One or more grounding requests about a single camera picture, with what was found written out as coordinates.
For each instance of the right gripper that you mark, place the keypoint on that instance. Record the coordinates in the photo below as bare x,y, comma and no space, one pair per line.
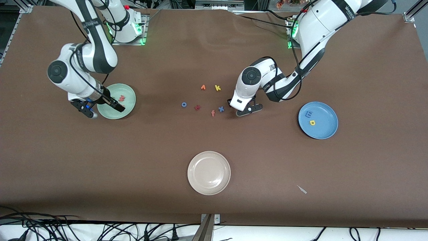
106,99

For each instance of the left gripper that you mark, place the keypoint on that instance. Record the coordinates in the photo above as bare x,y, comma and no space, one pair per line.
228,100

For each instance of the blue plate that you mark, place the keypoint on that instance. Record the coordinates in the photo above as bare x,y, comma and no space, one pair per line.
324,130

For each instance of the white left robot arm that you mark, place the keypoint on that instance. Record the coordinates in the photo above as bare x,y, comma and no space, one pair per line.
317,23

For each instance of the green plate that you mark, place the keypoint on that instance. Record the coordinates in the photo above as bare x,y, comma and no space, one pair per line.
128,93

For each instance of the beige plate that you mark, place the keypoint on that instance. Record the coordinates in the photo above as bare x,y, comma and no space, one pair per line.
209,173

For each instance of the black power plug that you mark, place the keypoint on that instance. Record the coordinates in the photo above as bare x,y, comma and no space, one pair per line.
174,234
146,234

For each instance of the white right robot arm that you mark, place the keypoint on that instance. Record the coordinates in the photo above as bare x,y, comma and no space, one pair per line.
100,50

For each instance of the aluminium frame rail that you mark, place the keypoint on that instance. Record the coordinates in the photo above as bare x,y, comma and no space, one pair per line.
409,16
26,9

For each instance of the grey metal box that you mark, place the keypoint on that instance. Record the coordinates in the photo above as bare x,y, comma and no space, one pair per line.
219,4

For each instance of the white paper scrap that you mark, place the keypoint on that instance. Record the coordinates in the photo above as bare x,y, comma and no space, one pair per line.
302,189

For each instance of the brown table cover sheet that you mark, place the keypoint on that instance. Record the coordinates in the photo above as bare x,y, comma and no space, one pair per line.
67,167

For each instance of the grey metal bracket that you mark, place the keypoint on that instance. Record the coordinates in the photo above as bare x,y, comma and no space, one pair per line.
207,229

